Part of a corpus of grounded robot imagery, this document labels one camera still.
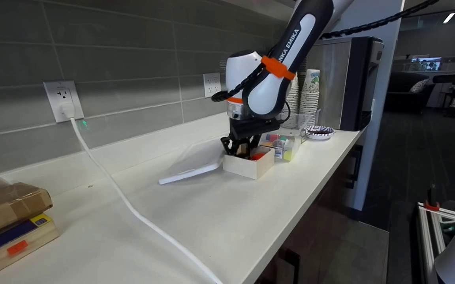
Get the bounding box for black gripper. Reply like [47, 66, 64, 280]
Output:
[219, 115, 285, 160]

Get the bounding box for small white cardboard box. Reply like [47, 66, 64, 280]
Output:
[221, 146, 276, 181]

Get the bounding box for red toy block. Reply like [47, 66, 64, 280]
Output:
[251, 146, 271, 160]

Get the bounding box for small clear cup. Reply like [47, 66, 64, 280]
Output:
[273, 140, 287, 163]

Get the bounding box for white box lid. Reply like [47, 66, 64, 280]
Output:
[157, 138, 225, 187]

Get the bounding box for clear plastic container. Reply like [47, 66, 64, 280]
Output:
[257, 111, 314, 163]

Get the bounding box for stack of printed paper cups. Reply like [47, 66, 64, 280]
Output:
[285, 67, 322, 127]

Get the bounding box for brown cardboard box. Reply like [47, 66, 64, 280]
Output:
[0, 181, 53, 242]

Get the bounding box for white double wall outlet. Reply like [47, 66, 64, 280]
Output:
[202, 70, 224, 99]

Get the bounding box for white power cable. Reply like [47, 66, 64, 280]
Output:
[67, 116, 224, 284]

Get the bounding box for white wall outlet with plug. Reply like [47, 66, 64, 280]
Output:
[41, 78, 85, 124]

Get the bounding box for black corrugated cable hose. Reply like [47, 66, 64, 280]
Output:
[319, 0, 442, 40]

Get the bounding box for aluminium profile frame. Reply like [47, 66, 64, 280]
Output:
[415, 200, 455, 284]

